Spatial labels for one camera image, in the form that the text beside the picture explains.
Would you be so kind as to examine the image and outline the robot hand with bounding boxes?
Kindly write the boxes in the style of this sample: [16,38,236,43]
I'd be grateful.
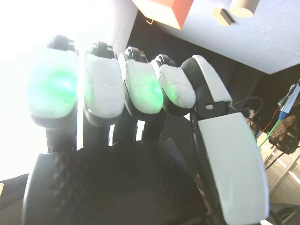
[22,34,270,225]

